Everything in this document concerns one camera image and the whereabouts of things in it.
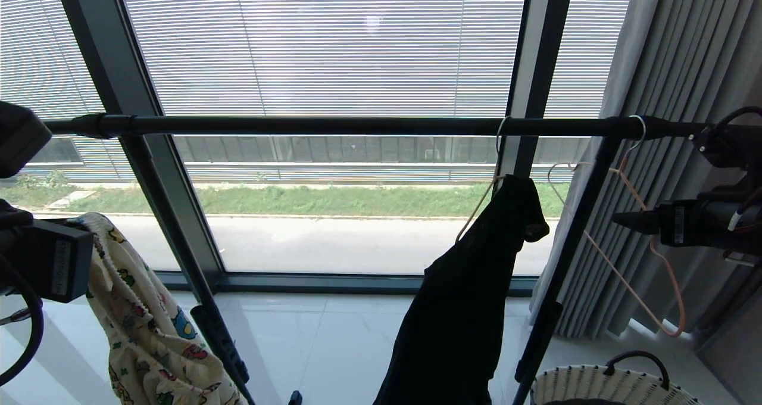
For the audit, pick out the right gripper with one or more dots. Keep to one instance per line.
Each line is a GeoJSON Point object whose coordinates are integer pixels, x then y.
{"type": "Point", "coordinates": [708, 223]}

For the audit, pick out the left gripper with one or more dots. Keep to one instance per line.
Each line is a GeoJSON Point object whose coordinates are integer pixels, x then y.
{"type": "Point", "coordinates": [36, 256]}

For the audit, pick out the pink clothes hanger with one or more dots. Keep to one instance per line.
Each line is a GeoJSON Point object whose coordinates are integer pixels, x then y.
{"type": "Point", "coordinates": [476, 211]}
{"type": "Point", "coordinates": [619, 277]}

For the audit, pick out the cream printed garment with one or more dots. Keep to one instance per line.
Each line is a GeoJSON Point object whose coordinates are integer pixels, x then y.
{"type": "Point", "coordinates": [149, 333]}

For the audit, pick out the black garment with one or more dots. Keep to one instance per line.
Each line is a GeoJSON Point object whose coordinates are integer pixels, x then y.
{"type": "Point", "coordinates": [464, 304]}

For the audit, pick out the white laundry basket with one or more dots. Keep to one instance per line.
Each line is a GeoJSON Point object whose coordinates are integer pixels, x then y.
{"type": "Point", "coordinates": [595, 381]}

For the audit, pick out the black clothes rack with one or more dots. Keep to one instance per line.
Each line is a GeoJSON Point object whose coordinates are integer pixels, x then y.
{"type": "Point", "coordinates": [297, 125]}

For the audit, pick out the grey curtain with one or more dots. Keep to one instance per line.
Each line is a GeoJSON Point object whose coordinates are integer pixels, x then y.
{"type": "Point", "coordinates": [673, 65]}

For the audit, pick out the window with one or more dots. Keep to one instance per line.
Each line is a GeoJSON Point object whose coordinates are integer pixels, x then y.
{"type": "Point", "coordinates": [327, 47]}

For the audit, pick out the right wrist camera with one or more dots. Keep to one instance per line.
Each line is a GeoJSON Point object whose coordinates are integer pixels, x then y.
{"type": "Point", "coordinates": [726, 146]}

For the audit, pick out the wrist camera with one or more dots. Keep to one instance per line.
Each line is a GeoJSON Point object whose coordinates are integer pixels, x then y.
{"type": "Point", "coordinates": [18, 137]}
{"type": "Point", "coordinates": [726, 146]}

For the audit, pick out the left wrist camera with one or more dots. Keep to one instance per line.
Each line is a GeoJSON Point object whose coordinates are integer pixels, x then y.
{"type": "Point", "coordinates": [18, 137]}

